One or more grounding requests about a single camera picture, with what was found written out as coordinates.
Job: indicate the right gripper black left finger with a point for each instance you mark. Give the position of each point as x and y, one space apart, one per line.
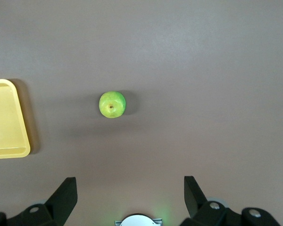
49 212

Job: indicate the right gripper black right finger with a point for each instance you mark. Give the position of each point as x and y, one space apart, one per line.
202 214

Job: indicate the green apple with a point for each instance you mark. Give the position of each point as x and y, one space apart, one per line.
112 106

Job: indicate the yellow plastic tray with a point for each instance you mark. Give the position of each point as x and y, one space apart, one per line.
4 117

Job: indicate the brown table cover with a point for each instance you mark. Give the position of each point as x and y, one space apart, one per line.
179 70

